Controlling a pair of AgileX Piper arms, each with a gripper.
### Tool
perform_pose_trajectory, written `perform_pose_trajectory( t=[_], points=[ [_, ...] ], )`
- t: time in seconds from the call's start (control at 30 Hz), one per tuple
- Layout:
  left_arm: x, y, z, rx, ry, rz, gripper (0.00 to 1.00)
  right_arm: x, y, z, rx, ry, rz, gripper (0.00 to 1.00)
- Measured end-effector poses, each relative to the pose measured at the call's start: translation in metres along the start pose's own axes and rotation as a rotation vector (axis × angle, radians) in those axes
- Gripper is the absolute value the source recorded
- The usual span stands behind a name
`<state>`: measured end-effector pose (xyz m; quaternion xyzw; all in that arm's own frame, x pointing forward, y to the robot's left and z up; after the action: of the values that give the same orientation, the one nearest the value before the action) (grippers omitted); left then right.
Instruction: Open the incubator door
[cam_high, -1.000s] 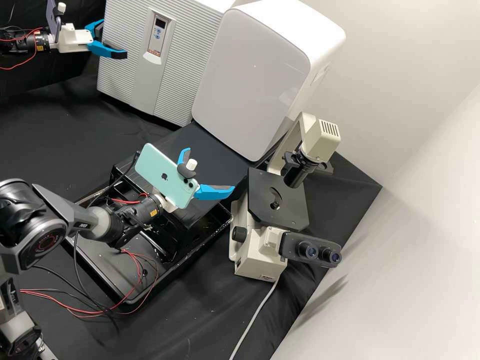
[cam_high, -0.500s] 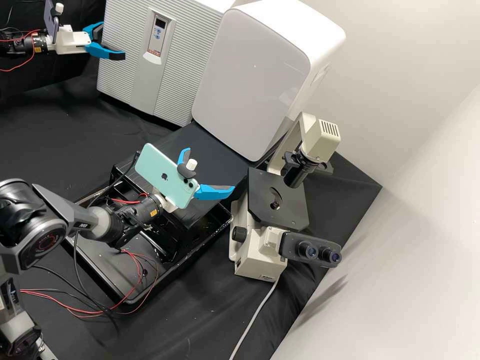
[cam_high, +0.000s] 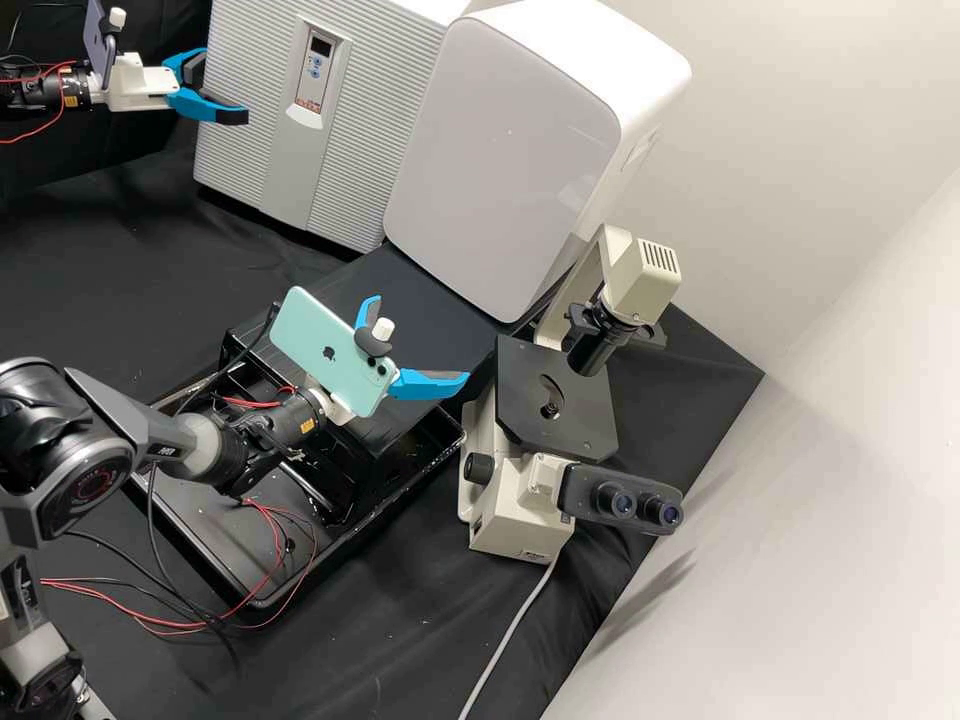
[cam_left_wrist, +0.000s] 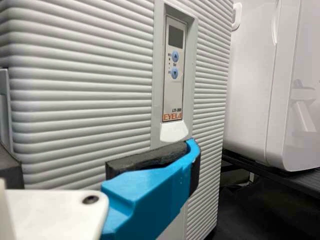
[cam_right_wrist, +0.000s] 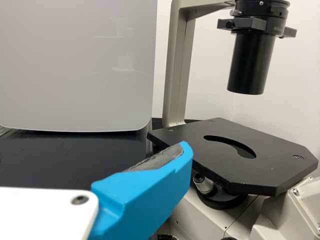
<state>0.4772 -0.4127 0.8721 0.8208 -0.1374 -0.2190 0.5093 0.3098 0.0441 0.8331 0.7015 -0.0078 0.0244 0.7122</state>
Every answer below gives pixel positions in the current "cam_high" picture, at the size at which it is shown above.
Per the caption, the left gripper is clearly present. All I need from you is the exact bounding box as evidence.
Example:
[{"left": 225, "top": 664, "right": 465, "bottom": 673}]
[{"left": 103, "top": 47, "right": 250, "bottom": 126}]

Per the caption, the white incubator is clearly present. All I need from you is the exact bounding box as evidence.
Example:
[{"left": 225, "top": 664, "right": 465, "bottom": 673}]
[{"left": 386, "top": 0, "right": 481, "bottom": 24}]

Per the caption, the cream microscope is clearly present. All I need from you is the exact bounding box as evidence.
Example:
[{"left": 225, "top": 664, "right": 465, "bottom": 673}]
[{"left": 458, "top": 223, "right": 685, "bottom": 558}]

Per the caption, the white box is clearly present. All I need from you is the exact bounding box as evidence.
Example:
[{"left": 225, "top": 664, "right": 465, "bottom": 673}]
[{"left": 382, "top": 3, "right": 693, "bottom": 325}]

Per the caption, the black tray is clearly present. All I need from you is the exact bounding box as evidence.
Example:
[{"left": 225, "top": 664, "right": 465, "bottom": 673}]
[{"left": 123, "top": 329, "right": 466, "bottom": 609}]

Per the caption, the right wrist camera phone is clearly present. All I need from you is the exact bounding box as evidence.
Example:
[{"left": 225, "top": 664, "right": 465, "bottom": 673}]
[{"left": 268, "top": 284, "right": 401, "bottom": 427}]

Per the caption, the wrist camera phone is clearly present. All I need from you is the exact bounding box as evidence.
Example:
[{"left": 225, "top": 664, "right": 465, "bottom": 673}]
[
  {"left": 82, "top": 0, "right": 130, "bottom": 80},
  {"left": 268, "top": 284, "right": 401, "bottom": 427}
]

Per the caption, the left wrist camera phone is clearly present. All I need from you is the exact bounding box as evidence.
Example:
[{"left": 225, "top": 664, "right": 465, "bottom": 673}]
[{"left": 82, "top": 0, "right": 130, "bottom": 80}]

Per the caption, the grey cable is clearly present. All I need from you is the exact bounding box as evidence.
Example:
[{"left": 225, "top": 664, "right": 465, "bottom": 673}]
[{"left": 457, "top": 554, "right": 561, "bottom": 720}]

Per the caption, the black cable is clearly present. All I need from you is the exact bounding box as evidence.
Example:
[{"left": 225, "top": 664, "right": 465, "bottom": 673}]
[{"left": 89, "top": 449, "right": 249, "bottom": 665}]

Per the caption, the red wire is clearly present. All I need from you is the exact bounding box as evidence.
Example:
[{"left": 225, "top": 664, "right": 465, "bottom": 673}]
[{"left": 38, "top": 500, "right": 318, "bottom": 630}]

